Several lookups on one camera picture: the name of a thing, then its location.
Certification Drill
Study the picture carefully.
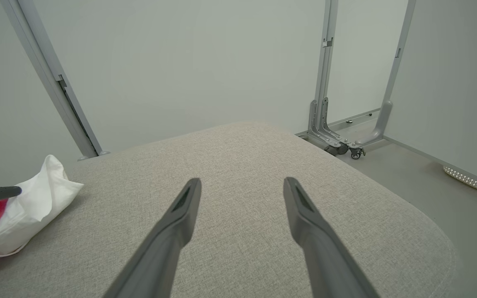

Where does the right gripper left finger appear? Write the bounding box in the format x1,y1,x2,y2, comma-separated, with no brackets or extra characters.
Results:
102,178,203,298

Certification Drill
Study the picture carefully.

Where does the white perforated basket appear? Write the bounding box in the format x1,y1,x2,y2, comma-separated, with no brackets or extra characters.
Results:
443,166,477,192

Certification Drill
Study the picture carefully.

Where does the grey fabric sofa seat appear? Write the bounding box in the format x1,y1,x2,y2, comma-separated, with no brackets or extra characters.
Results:
0,121,458,298

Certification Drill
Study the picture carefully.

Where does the red and white garment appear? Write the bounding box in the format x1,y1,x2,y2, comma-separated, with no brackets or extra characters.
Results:
0,155,84,265

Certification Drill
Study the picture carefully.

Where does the grey partition frame post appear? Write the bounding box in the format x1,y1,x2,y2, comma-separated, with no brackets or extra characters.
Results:
320,0,349,154
352,0,416,149
0,0,98,161
17,0,111,157
308,0,342,149

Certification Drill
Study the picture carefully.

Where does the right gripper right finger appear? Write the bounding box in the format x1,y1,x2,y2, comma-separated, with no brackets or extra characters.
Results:
283,177,380,298

